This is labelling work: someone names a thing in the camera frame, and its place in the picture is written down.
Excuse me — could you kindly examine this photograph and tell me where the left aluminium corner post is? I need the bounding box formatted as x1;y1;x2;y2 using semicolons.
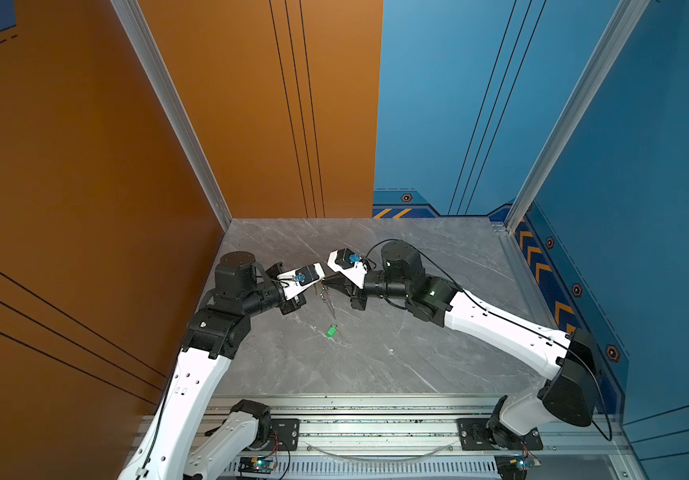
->
110;0;232;232

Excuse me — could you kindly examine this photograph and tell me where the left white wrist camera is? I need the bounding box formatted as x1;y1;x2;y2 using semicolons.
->
278;263;326;300

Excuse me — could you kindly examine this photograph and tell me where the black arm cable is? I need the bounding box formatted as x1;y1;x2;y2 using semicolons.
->
361;238;615;442
136;263;286;480

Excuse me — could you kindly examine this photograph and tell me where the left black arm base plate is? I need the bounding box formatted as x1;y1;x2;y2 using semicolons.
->
246;418;300;452

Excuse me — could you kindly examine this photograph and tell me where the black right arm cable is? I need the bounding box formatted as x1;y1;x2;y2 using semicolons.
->
361;238;615;442

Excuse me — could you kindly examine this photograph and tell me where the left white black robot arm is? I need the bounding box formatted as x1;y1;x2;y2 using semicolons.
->
120;251;326;479

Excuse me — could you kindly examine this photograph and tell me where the aluminium front rail frame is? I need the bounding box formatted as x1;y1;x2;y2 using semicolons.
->
126;394;645;479

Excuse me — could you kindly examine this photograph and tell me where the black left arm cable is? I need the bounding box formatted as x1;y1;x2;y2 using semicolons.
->
136;263;286;480

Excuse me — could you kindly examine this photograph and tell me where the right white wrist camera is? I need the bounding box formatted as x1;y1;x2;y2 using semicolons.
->
326;248;369;289

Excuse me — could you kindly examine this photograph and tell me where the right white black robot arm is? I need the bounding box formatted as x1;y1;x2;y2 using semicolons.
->
325;239;606;449

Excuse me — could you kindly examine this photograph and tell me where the aluminium corner post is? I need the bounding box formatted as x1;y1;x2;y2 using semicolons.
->
504;0;650;235
110;0;232;232

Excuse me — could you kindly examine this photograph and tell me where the right aluminium corner post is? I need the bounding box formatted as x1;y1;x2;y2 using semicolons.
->
504;0;650;235

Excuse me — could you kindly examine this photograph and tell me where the small circuit board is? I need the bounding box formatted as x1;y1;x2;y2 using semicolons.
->
495;456;542;480
238;456;278;477

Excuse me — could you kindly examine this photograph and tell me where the right small circuit board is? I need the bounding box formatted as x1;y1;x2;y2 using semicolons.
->
495;456;542;480

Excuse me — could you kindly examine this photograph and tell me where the left small circuit board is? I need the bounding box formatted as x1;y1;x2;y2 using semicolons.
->
238;456;278;477

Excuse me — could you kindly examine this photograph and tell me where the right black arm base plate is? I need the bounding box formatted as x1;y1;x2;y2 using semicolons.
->
457;418;544;451

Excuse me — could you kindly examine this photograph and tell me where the green key tag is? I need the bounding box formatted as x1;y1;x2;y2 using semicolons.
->
326;324;338;338

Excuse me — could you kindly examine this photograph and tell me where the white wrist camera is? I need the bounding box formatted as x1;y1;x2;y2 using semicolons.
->
326;248;369;289
278;263;326;300

